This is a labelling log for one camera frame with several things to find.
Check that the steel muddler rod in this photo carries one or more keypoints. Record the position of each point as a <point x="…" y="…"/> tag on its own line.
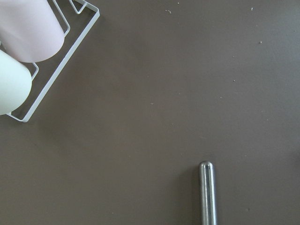
<point x="208" y="193"/>

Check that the white plastic cup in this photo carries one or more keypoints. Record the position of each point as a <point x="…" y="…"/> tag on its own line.
<point x="15" y="83"/>

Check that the pink plastic cup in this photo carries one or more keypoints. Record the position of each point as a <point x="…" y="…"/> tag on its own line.
<point x="29" y="30"/>

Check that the white wire cup rack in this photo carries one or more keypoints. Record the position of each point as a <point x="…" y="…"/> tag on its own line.
<point x="76" y="17"/>

